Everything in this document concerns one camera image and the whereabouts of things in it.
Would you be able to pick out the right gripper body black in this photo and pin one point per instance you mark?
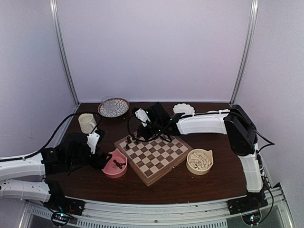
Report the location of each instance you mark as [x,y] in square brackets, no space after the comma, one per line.
[156,128]

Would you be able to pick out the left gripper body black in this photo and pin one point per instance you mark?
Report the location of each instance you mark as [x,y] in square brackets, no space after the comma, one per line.
[77,161]

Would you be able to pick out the wooden chess board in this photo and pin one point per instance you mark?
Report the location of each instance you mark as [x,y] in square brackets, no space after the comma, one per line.
[152,160]

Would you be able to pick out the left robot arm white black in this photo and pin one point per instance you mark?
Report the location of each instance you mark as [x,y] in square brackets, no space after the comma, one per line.
[13,168]

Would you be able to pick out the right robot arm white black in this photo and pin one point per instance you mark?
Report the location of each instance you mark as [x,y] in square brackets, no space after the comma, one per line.
[232,122]

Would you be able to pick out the white scalloped bowl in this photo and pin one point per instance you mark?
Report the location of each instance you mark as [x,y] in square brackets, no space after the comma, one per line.
[183,108]

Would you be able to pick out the cream ribbed mug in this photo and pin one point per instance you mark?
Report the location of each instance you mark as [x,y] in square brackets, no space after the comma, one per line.
[87,123]

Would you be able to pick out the pink bowl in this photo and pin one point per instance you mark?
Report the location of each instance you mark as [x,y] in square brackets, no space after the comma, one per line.
[111,170]

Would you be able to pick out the patterned ceramic plate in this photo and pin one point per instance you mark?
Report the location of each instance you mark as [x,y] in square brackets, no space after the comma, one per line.
[121,107]

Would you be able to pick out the cream spouted bowl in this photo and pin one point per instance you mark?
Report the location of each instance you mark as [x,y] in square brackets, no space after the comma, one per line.
[199,161]

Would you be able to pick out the clear drinking glass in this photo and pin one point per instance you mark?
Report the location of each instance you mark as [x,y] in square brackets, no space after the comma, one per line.
[108,104]

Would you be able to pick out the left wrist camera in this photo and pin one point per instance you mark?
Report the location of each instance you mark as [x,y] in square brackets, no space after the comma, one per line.
[94,138]

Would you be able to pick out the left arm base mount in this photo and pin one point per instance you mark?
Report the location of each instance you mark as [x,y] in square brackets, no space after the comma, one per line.
[64,209]

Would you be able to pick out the front aluminium rail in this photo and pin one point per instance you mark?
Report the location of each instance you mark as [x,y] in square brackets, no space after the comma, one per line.
[209,214]

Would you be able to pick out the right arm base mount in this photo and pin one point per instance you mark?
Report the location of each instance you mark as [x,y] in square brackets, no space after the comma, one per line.
[249,207]

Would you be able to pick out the left aluminium frame post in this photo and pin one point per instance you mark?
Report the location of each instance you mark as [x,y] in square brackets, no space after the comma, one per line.
[62,51]

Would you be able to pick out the aluminium frame post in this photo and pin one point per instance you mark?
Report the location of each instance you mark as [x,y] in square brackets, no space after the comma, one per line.
[251,27]
[62,51]

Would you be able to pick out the right aluminium frame post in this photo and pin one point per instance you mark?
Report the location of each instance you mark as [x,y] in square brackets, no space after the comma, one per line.
[251,27]

